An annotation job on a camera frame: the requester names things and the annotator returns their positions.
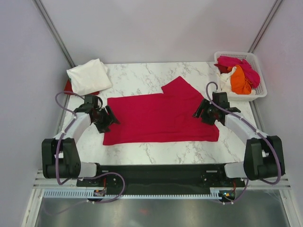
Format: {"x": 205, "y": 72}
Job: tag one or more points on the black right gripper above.
{"x": 204, "y": 104}

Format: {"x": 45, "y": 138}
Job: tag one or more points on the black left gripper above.
{"x": 103, "y": 127}

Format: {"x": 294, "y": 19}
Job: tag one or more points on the crimson red t shirt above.
{"x": 161, "y": 117}

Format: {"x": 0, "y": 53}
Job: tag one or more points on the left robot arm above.
{"x": 60, "y": 157}

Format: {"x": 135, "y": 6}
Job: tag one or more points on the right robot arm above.
{"x": 263, "y": 156}

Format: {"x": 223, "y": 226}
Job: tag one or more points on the cream white shirt in basket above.
{"x": 225, "y": 80}

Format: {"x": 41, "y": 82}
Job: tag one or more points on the folded white t shirt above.
{"x": 89, "y": 78}

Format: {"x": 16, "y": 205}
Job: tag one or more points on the orange shirt in basket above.
{"x": 240, "y": 84}

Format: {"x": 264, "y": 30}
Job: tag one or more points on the dark maroon shirt in basket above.
{"x": 223, "y": 69}

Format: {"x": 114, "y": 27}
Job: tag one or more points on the folded dark red t shirt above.
{"x": 68, "y": 89}

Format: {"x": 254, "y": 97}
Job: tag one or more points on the pink shirt in basket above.
{"x": 249, "y": 73}

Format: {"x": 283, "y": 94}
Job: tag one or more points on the white plastic laundry basket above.
{"x": 258, "y": 92}

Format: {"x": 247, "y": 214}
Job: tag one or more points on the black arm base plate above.
{"x": 166, "y": 179}

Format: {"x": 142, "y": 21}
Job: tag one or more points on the white slotted cable duct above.
{"x": 213, "y": 194}

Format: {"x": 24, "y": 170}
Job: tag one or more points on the right aluminium frame post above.
{"x": 269, "y": 18}

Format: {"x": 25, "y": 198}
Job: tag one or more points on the aluminium frame post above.
{"x": 54, "y": 32}
{"x": 269, "y": 18}

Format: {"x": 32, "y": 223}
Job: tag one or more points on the left aluminium frame post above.
{"x": 54, "y": 32}

